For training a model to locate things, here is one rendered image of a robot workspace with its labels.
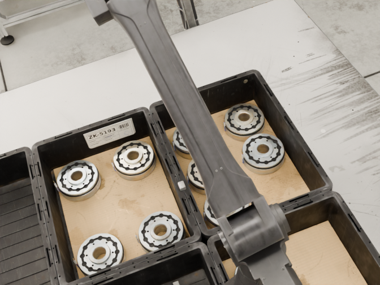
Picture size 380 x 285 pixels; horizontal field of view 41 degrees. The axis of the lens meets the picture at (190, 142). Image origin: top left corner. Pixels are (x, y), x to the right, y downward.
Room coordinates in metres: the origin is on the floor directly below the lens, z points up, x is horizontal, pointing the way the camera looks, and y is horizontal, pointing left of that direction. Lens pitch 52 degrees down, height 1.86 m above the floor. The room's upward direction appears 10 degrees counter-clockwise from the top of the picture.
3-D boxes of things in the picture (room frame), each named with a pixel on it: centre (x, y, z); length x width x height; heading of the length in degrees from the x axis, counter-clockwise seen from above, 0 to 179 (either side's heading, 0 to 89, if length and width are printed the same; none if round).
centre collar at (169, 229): (0.55, 0.10, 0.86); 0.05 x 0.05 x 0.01
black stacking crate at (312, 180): (0.70, -0.10, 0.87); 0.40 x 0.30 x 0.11; 12
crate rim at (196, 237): (0.64, 0.19, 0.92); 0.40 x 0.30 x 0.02; 12
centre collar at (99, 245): (0.52, 0.23, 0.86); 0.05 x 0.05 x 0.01
